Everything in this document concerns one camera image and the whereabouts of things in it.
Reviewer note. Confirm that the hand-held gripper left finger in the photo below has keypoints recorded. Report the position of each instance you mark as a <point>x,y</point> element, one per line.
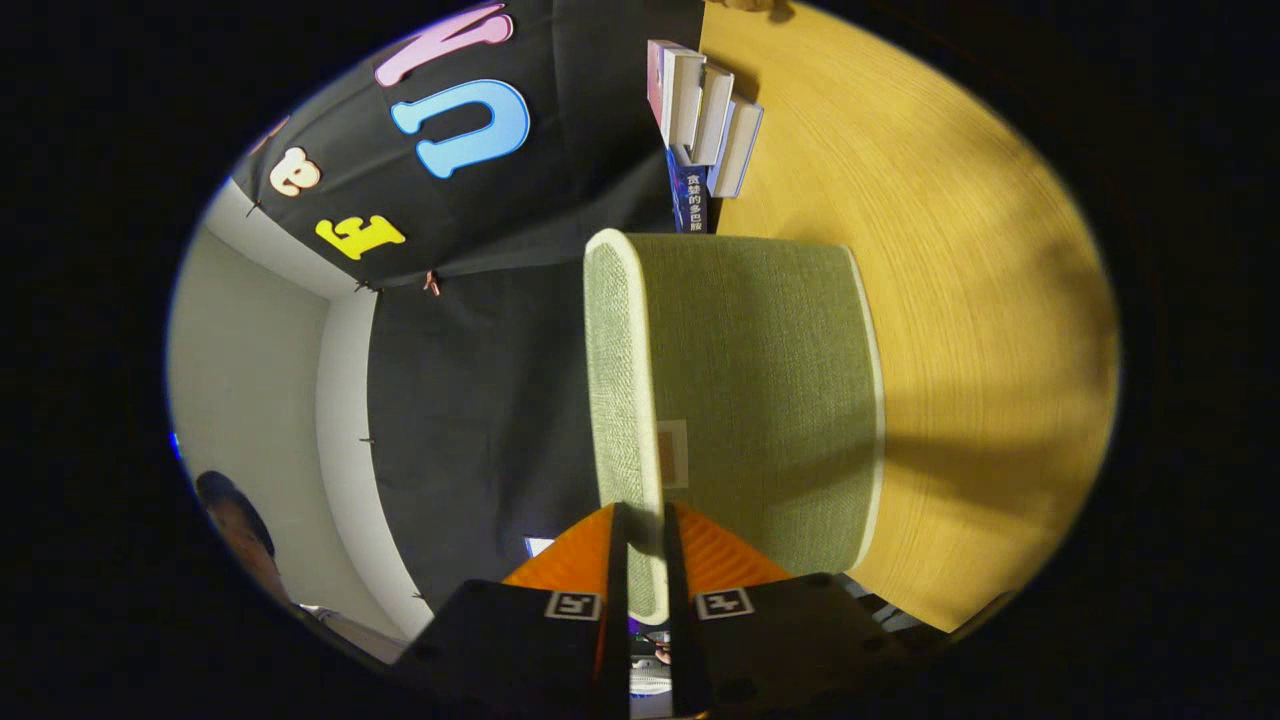
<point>618,600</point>

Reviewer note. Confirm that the green fabric storage box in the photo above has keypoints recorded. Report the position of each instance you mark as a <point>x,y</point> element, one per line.
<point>760,380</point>

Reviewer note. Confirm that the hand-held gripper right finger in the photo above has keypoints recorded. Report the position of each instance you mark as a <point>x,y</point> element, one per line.
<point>678,600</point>

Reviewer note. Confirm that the grey cover book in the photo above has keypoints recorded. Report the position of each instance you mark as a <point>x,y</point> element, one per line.
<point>715,115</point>

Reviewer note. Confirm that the pale blue book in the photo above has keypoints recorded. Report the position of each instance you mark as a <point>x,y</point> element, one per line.
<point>740,150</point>

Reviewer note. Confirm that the dark blue book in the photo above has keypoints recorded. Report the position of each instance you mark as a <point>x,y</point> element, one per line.
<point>688,195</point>

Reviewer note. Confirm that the orange clip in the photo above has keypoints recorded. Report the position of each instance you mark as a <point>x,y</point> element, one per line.
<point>432,283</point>

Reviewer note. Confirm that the pink cover book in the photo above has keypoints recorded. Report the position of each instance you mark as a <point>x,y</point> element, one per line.
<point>672,90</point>

